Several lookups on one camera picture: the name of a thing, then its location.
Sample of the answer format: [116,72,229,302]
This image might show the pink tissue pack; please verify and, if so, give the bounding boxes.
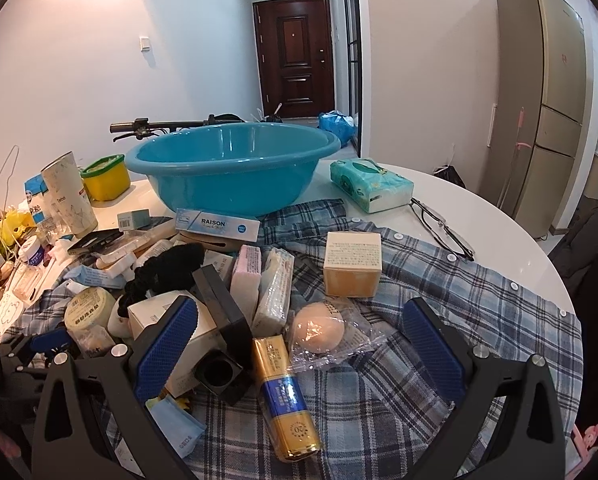
[229,245,261,323]

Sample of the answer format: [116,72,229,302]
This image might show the black scooter handlebar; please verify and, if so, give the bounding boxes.
[109,114,244,142]

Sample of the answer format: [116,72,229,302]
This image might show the blue plastic bag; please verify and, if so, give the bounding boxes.
[317,110,357,148]

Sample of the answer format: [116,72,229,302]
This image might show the blue plaid shirt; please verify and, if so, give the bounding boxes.
[0,198,586,480]

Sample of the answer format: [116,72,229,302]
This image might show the round cream jar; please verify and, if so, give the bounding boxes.
[64,287,116,353]

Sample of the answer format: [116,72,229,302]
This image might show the small barcode box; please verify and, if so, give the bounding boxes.
[116,209,151,232]

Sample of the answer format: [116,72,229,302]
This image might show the blue Raison box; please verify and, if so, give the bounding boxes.
[175,208,260,242]

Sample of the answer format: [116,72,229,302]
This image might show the yellow plastic bag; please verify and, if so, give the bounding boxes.
[0,209,35,260]

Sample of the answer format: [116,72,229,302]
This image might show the white floral tumbler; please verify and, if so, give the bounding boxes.
[41,152,98,237]

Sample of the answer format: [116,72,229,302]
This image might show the black eyeglasses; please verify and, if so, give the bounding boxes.
[409,198,475,261]

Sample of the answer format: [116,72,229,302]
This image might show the black phone case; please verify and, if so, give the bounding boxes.
[68,229,123,256]

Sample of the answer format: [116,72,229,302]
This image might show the yellow tub green lid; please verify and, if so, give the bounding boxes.
[80,154,131,202]

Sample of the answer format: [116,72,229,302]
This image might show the gold blue box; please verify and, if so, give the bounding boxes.
[253,335,321,463]

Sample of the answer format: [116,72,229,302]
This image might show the clear plastic case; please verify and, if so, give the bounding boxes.
[6,263,47,306]

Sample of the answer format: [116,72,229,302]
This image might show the black square box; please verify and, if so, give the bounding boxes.
[193,266,253,405]

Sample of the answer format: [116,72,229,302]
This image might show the blue plastic basin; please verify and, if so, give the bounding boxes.
[125,122,340,218]

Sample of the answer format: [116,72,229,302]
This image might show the blue white pouch bag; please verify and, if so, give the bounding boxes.
[24,174,52,224]

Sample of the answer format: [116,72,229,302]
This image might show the beige cube box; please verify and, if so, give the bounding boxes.
[323,232,383,298]

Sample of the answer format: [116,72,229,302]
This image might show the dark wooden door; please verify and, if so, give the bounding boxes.
[253,0,335,118]

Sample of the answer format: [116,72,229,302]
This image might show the white blue jar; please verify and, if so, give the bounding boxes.
[18,235,45,266]

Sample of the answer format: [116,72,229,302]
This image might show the green tissue pack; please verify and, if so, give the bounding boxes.
[329,158,414,214]

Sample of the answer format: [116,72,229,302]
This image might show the beige refrigerator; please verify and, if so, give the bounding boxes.
[478,0,592,238]

